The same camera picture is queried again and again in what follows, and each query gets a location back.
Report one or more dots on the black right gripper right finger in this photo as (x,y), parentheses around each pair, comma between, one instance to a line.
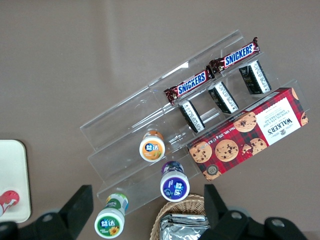
(220,215)

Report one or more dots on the purple gum bottle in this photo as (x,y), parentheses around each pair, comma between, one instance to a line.
(174,188)

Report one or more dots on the green gum bottle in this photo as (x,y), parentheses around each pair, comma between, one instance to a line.
(109,223)

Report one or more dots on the small black snack box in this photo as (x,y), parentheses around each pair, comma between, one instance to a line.
(191,116)
(255,78)
(222,97)

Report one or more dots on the light wicker basket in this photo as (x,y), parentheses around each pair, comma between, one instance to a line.
(180,201)

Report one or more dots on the orange gum bottle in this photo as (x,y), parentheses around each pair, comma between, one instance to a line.
(151,150)

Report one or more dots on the red gum bottle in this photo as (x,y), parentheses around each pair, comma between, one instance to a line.
(10,198)

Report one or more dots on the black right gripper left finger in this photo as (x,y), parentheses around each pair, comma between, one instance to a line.
(75,212)

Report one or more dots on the cream plastic tray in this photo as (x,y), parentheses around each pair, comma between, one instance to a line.
(12,170)

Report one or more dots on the silver foil tray stack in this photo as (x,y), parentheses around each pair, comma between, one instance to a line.
(180,227)

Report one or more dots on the clear acrylic stepped stand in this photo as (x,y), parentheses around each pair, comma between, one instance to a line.
(120,117)

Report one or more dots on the red Walkers cookie box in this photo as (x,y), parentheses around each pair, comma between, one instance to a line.
(250,135)

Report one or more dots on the Snickers chocolate bar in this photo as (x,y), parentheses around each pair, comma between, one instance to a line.
(191,83)
(237,56)

